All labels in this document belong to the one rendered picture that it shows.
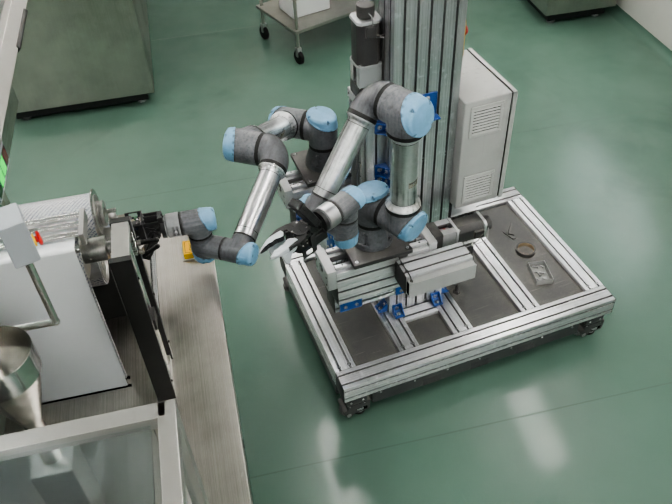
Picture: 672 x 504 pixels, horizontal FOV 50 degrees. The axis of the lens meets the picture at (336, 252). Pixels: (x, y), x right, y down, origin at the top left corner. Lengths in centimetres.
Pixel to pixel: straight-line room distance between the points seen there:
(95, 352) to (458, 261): 129
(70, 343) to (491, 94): 157
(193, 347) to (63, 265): 55
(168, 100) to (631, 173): 296
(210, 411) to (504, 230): 198
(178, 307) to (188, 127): 258
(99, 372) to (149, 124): 296
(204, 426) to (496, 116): 144
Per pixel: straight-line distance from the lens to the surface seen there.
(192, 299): 234
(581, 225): 402
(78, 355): 206
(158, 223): 225
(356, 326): 310
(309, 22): 529
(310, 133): 281
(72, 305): 192
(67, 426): 124
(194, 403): 208
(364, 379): 290
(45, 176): 465
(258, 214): 231
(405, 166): 222
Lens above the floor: 257
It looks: 44 degrees down
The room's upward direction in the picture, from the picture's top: 3 degrees counter-clockwise
